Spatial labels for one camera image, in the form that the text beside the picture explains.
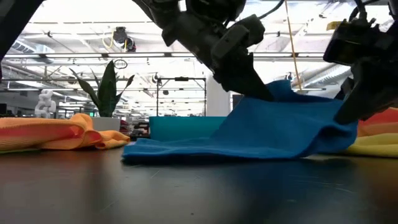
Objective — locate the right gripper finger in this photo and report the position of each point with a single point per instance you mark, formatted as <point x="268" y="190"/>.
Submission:
<point x="373" y="90"/>
<point x="349" y="87"/>

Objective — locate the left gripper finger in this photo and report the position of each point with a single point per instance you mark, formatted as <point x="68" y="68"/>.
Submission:
<point x="239" y="71"/>
<point x="256" y="29"/>

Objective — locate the yellow microfiber towel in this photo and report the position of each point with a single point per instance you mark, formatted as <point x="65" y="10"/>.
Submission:
<point x="376" y="146"/>

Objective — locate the blue microfiber towel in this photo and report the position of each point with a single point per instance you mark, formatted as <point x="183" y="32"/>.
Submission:
<point x="264" y="133"/>

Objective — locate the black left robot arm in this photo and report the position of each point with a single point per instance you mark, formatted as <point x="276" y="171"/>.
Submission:
<point x="12" y="12"/>

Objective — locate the lime green microfiber towel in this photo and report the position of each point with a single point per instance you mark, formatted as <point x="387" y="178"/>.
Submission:
<point x="15" y="151"/>

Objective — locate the blue plastic bin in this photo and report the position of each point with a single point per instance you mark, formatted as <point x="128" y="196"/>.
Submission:
<point x="180" y="129"/>

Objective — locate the snake plant in white pot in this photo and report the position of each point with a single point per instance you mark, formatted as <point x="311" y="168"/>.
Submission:
<point x="107" y="93"/>

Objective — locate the white robot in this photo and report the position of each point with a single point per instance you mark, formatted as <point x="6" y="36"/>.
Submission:
<point x="45" y="105"/>

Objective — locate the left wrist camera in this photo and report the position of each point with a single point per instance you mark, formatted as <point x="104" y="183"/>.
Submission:
<point x="217" y="9"/>

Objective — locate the black metal rack frame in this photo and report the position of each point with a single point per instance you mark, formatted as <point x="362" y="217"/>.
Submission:
<point x="182" y="79"/>

